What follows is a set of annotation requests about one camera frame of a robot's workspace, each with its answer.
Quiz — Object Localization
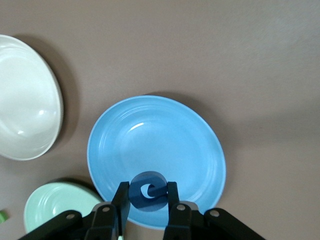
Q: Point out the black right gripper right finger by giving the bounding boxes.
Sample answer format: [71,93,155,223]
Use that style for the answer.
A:
[163,181,266,240]

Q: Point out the blue letter G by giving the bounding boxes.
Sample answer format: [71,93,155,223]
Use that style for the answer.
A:
[129,171,169,212]

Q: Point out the beige plate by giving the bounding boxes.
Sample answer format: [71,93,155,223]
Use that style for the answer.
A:
[0,34,64,161]

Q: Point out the blue plate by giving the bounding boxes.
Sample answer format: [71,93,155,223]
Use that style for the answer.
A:
[86,94,227,231]

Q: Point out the brown table cover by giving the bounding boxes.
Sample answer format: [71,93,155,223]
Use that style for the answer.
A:
[0,0,320,240]

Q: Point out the green plate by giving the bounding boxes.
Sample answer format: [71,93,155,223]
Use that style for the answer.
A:
[23,182,125,240]

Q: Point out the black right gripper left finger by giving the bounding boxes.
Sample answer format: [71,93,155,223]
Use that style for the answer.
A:
[17,181,131,240]

